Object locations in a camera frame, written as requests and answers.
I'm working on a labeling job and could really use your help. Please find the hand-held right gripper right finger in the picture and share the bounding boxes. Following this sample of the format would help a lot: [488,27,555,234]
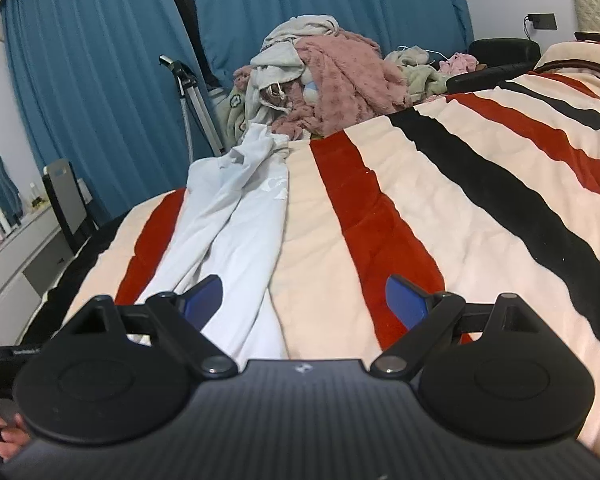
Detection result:
[369,274,543,380]

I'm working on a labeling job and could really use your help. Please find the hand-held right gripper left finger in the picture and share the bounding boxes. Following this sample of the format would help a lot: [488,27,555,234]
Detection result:
[60,274,240,380]

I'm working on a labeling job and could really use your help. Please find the white pants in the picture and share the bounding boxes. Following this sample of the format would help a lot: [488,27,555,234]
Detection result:
[130,122,291,361]

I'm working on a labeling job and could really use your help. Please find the pile of clothes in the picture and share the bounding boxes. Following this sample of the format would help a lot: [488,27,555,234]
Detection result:
[232,30,413,138]

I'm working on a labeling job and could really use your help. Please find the person's left hand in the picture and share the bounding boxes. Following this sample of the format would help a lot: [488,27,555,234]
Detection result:
[0,400,33,463]

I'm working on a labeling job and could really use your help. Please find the white dressing table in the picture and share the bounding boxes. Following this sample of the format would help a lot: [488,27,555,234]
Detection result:
[0,205,76,321]

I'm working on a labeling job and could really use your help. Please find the striped fleece blanket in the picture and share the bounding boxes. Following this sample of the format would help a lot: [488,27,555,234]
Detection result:
[20,32,600,461]

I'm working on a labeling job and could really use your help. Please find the row of cosmetic bottles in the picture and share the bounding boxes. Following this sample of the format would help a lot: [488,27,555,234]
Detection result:
[0,180,48,256]

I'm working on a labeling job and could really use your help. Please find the black chair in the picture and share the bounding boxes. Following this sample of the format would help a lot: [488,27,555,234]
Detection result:
[42,158,98,256]

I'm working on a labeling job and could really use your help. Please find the green printed blanket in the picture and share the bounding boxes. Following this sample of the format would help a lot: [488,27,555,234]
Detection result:
[222,85,261,153]

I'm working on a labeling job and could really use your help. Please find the garment steamer stand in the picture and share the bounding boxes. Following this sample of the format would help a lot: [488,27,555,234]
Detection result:
[159,55,226,161]

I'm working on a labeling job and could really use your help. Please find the light green cloth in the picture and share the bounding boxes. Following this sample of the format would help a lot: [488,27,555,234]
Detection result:
[385,47,451,101]

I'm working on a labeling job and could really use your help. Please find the light blue plush ball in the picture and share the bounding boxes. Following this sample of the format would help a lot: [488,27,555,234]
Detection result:
[302,72,323,103]

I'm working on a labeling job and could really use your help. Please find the blue curtain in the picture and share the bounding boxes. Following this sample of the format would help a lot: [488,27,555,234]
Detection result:
[0,0,216,226]
[187,0,476,88]

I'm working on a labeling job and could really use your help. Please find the small pink garment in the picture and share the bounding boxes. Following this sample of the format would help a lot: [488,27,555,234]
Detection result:
[439,52,481,76]

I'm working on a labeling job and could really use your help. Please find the grey hoodie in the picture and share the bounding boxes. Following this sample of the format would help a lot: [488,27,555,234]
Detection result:
[245,15,341,126]

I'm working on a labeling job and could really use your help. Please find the black bag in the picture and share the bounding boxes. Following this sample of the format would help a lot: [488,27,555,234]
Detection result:
[445,38,541,95]

